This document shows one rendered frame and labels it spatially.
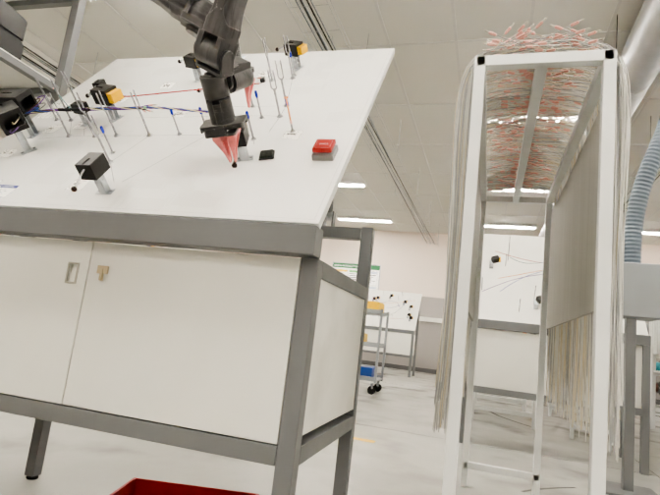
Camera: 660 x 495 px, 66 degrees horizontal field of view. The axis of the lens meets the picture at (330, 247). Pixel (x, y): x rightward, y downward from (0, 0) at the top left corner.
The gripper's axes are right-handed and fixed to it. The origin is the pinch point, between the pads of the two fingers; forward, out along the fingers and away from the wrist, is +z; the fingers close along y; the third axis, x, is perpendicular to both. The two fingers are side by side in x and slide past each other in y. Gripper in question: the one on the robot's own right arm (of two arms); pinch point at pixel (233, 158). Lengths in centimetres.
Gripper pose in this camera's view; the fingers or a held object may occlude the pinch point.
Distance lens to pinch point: 125.9
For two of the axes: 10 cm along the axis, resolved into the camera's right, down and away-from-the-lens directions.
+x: -0.2, 5.2, -8.6
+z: 1.4, 8.5, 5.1
